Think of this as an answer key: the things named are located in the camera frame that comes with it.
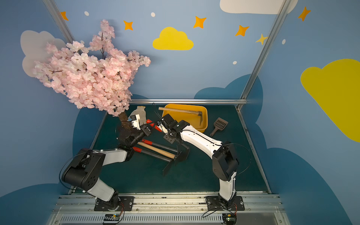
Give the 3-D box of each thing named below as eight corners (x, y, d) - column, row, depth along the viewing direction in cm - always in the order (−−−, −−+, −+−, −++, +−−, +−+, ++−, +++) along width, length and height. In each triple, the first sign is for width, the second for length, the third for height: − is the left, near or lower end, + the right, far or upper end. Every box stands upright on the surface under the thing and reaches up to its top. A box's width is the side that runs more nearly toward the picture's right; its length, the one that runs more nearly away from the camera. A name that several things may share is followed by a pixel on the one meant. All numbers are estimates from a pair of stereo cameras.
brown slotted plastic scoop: (206, 133, 107) (207, 131, 105) (217, 118, 117) (218, 116, 115) (216, 139, 104) (217, 137, 102) (227, 123, 114) (228, 122, 112)
